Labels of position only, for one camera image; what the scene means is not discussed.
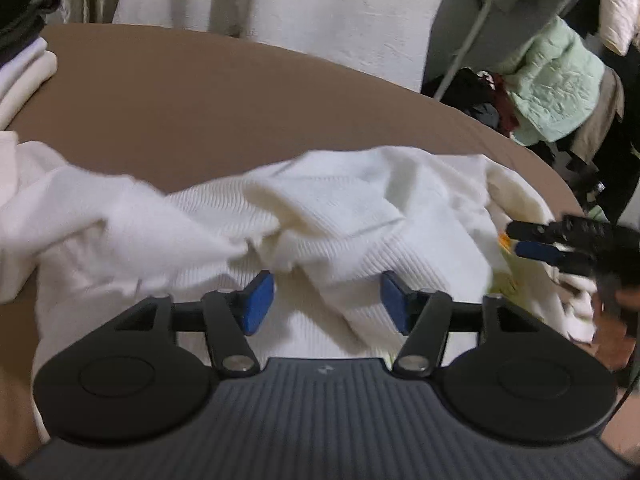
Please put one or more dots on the grey rack pole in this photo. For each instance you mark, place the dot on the grey rack pole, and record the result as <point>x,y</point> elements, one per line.
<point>467,35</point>

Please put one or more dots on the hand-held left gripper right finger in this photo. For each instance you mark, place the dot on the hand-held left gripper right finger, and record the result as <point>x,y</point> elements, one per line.
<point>395,305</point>

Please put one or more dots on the white puffy jacket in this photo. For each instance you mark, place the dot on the white puffy jacket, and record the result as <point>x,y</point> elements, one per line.
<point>620,5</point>

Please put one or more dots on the green quilted jacket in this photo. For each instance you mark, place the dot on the green quilted jacket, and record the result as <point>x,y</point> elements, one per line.
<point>550,80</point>

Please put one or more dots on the person's right hand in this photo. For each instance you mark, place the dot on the person's right hand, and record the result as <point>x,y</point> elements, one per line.
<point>612,340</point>

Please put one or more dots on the black cloth bundle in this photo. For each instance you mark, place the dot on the black cloth bundle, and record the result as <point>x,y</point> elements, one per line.
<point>22,10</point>

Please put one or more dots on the white knit sweater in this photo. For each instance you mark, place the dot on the white knit sweater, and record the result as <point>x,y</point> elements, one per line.
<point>325,210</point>

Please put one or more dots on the taupe hanging garment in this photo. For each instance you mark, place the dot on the taupe hanging garment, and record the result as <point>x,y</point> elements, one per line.
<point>600,120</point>

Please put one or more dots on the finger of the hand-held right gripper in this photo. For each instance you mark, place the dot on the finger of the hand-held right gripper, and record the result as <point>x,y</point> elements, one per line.
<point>537,251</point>
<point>525,231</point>

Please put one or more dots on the white draped cloth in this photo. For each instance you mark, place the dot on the white draped cloth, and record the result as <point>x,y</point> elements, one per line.
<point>300,10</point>

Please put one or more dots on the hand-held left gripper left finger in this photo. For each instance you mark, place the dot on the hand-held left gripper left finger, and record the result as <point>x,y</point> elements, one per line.
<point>257,305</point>

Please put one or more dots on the stack of white folded clothes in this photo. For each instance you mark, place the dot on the stack of white folded clothes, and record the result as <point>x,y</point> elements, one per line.
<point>25,75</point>

